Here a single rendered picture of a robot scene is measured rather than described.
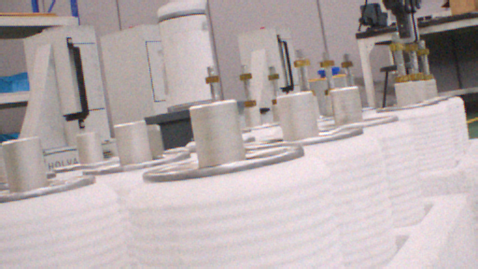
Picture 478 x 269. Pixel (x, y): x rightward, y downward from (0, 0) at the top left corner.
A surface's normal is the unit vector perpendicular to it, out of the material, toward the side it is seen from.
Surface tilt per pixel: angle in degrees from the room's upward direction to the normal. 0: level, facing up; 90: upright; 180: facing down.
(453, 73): 90
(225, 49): 90
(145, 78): 90
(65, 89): 90
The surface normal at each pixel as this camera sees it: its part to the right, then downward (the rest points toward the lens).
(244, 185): 0.07, -0.51
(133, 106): -0.51, 0.13
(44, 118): 0.84, -0.11
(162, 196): -0.48, -0.43
